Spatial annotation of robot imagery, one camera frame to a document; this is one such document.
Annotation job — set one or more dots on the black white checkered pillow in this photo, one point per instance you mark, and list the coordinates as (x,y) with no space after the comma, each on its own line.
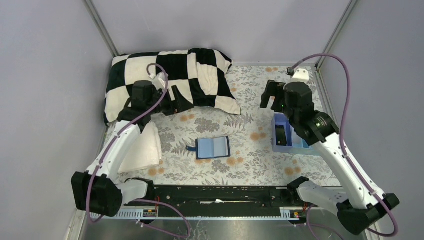
(198,73)

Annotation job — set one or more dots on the floral patterned bed sheet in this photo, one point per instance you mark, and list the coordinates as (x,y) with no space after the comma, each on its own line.
(252,161)

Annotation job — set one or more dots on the blue plastic compartment tray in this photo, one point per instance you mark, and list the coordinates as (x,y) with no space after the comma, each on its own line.
(295,144)

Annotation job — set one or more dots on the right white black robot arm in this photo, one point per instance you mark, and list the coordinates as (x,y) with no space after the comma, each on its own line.
(363,203)

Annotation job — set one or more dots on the blue leather card holder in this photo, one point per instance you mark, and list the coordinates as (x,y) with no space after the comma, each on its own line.
(211,148)

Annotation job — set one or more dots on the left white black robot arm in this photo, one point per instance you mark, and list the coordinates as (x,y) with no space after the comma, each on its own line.
(94,190)

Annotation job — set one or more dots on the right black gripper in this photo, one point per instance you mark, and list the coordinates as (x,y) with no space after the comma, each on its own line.
(277,92)

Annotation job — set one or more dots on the black card in tray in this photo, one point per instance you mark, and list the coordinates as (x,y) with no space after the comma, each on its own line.
(280,135)

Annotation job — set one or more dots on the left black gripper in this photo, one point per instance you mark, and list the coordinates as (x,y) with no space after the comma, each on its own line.
(168,101)

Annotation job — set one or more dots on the folded white towel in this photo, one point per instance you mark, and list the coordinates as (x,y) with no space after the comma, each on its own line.
(145,152)

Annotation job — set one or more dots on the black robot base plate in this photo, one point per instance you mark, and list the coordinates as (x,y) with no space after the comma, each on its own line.
(222,200)

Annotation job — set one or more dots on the slotted grey cable duct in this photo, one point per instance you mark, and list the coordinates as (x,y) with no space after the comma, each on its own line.
(164,213)

